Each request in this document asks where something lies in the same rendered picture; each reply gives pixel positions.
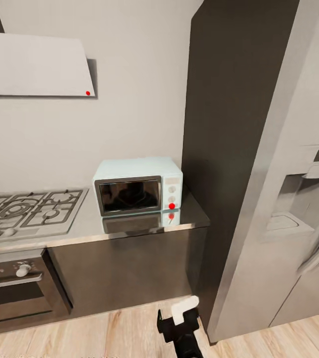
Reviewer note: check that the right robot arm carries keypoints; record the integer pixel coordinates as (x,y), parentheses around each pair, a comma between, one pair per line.
(181,326)

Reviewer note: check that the microwave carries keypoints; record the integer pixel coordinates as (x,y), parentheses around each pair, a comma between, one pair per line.
(137,185)

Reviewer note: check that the burner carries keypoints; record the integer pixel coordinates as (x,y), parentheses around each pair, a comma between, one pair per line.
(39,213)

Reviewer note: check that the oven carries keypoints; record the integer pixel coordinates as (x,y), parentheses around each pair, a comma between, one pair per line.
(31,289)

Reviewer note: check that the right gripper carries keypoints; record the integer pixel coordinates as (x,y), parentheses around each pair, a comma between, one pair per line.
(172,332)

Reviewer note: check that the fridge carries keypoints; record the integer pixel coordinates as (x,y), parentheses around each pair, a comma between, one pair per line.
(250,158)

